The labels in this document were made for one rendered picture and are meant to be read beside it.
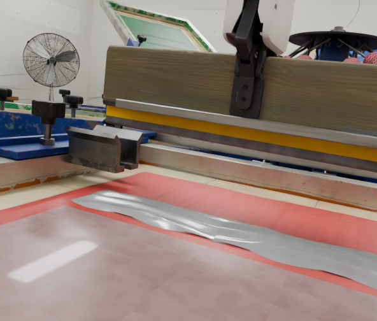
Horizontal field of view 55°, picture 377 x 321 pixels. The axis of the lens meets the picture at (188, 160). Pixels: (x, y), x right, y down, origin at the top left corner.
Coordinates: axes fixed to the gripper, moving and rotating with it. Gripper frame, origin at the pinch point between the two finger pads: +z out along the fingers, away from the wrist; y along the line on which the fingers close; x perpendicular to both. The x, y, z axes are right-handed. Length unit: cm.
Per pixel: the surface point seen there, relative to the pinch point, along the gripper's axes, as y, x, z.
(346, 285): 9.2, 12.4, 13.7
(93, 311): 22.9, -1.3, 13.9
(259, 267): 10.7, 5.8, 13.8
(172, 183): -8.7, -12.6, 13.9
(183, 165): -17.5, -15.2, 12.7
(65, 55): -304, -322, -29
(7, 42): -269, -380, -35
